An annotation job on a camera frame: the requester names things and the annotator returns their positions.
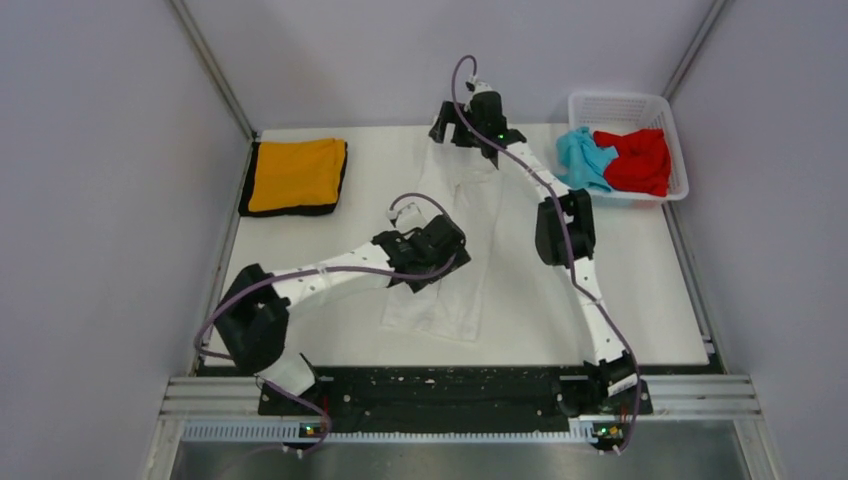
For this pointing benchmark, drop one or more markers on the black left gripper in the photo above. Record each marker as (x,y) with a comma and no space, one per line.
(458,249)

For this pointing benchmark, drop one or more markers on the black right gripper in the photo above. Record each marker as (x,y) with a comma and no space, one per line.
(448,114)

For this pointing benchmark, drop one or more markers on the white t-shirt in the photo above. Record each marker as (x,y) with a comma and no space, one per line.
(468,189)

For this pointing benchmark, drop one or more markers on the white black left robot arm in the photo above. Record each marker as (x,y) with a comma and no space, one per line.
(253,317)

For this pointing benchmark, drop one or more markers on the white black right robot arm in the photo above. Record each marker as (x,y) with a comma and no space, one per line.
(564,238)

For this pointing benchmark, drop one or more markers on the teal t-shirt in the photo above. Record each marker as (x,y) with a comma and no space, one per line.
(584,161)

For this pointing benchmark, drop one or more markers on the folded black t-shirt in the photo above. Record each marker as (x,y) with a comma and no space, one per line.
(245,192)

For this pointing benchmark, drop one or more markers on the white plastic laundry basket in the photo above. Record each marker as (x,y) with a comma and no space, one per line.
(624,113)

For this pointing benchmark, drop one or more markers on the folded yellow t-shirt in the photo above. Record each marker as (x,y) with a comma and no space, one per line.
(295,173)

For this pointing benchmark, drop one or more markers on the red t-shirt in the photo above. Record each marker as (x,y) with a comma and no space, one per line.
(644,163)

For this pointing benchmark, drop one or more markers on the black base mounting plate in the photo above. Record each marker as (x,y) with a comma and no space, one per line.
(512,418)

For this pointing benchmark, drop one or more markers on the white cable duct strip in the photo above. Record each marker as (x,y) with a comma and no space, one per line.
(280,431)

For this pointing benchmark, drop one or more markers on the aluminium frame rail left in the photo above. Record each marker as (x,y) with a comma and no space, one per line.
(230,170)

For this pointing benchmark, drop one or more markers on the aluminium front rail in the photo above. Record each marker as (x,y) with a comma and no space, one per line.
(684,397)

